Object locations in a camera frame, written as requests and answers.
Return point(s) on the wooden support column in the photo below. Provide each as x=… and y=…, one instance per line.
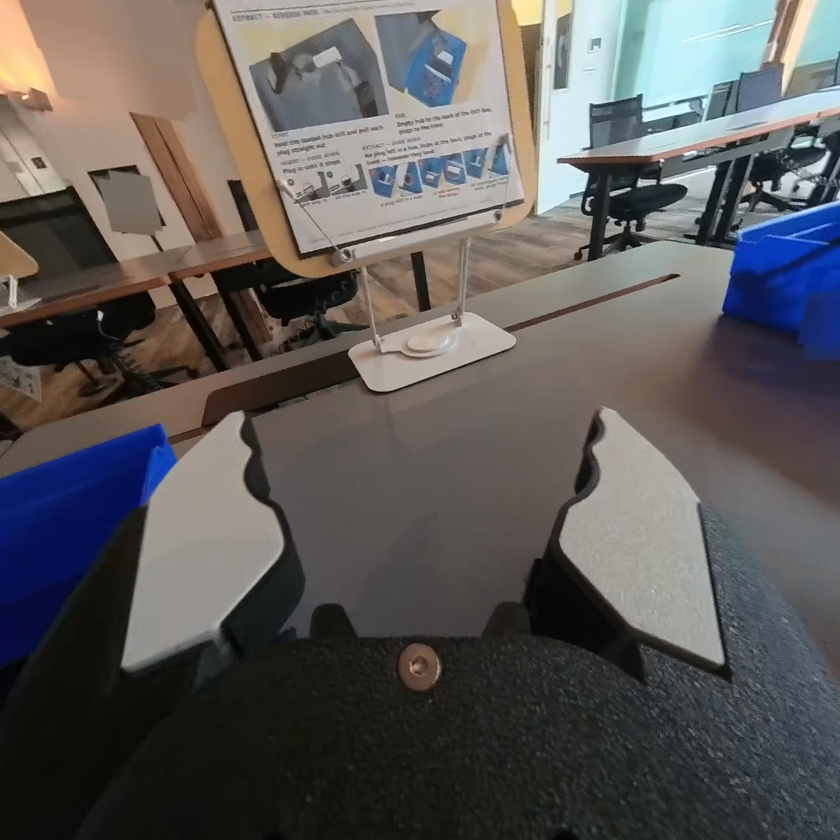
x=177, y=171

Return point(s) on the blue plastic bin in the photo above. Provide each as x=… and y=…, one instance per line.
x=66, y=525
x=788, y=263

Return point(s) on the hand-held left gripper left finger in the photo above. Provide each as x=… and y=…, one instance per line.
x=204, y=551

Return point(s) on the wooden board on stand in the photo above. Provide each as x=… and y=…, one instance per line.
x=13, y=256

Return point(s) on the instruction sheet on stand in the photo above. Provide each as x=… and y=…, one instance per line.
x=236, y=197

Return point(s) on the wooden office desk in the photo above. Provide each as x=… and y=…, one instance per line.
x=696, y=131

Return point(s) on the printed paper sheet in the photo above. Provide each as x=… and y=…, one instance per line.
x=381, y=118

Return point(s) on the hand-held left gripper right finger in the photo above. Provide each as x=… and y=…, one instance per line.
x=643, y=565

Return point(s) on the dark office desk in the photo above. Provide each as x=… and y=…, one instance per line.
x=131, y=269

